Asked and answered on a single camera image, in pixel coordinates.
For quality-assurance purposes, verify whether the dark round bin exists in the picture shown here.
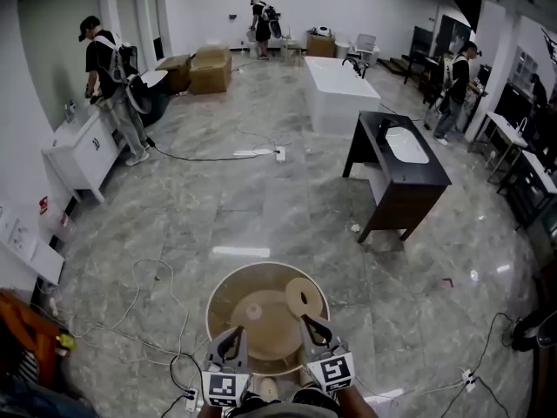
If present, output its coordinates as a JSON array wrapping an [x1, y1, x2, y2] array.
[[138, 70, 171, 128]]

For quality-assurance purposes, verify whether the person's left forearm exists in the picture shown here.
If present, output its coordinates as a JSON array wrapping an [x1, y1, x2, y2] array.
[[198, 402, 236, 418]]

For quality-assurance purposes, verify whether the white chair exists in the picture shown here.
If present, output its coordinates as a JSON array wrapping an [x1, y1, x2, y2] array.
[[350, 32, 380, 67]]

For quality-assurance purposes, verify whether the beige foam roll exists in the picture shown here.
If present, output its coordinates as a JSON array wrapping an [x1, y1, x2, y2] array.
[[285, 276, 325, 320]]

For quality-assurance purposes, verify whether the round wooden tub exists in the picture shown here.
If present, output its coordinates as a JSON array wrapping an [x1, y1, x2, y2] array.
[[205, 261, 331, 376]]

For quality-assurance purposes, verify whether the white vanity cabinet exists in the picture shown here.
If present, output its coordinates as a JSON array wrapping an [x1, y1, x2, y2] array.
[[41, 100, 127, 204]]

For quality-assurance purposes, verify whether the flat cardboard box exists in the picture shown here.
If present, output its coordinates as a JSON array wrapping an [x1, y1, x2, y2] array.
[[155, 53, 192, 95]]

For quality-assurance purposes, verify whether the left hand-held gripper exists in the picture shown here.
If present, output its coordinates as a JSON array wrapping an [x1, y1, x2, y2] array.
[[199, 326, 253, 408]]

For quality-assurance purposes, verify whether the white bathtub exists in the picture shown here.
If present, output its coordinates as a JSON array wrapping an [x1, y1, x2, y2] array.
[[303, 56, 382, 138]]

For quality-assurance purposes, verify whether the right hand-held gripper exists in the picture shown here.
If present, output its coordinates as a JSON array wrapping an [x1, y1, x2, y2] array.
[[298, 313, 356, 399]]

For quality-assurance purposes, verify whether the orange wooden cabinet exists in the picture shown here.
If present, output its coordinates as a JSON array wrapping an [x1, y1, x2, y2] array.
[[0, 288, 62, 387]]

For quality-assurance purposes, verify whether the white low cabinet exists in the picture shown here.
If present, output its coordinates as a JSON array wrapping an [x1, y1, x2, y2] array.
[[0, 202, 66, 287]]

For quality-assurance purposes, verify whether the large cardboard box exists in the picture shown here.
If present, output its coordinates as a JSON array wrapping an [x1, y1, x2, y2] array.
[[188, 44, 234, 96]]

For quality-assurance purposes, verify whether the black cable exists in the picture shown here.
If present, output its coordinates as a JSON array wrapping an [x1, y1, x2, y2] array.
[[439, 311, 519, 418], [145, 136, 282, 163], [160, 353, 205, 418]]

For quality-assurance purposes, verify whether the white top metal table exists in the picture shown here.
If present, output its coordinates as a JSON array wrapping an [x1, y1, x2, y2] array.
[[497, 149, 557, 230], [467, 111, 530, 182]]

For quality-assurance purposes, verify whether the person's right forearm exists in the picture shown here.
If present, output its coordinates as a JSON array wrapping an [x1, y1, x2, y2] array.
[[334, 383, 379, 418]]

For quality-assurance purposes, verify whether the black basin faucet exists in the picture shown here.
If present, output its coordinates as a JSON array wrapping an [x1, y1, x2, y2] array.
[[376, 118, 399, 147]]

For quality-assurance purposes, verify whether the person's grey shirt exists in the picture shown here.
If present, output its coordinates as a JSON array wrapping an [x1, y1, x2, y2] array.
[[225, 396, 345, 418]]

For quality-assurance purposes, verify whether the dark wooden vanity cabinet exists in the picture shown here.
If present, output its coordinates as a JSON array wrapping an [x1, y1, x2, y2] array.
[[342, 110, 453, 244]]

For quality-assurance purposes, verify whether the clear water jug red label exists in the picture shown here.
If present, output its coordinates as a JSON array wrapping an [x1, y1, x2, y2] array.
[[38, 196, 77, 243]]

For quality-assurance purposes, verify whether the white sink basin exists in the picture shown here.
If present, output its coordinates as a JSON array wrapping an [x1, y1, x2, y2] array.
[[385, 125, 431, 165]]

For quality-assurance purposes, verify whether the white cable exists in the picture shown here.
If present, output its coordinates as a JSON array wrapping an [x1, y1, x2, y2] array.
[[34, 258, 205, 365]]

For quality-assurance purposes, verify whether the small cardboard box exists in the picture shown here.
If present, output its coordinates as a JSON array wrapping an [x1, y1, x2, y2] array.
[[305, 30, 337, 58]]

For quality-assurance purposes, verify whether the black floor equipment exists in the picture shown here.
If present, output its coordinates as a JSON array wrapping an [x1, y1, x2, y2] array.
[[508, 309, 557, 352]]

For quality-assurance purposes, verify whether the black bathtub faucet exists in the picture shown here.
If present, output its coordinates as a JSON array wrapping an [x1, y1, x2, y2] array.
[[342, 57, 371, 80]]

